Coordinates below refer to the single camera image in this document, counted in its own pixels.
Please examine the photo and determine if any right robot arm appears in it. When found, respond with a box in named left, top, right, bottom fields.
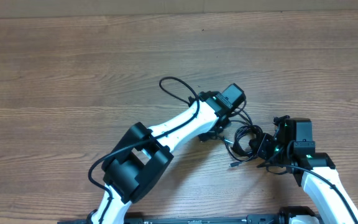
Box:
left=249, top=116, right=358, bottom=223

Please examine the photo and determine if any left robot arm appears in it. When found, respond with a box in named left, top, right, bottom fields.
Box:
left=86, top=83, right=246, bottom=223

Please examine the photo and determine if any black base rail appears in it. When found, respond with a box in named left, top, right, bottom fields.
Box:
left=57, top=213, right=323, bottom=224

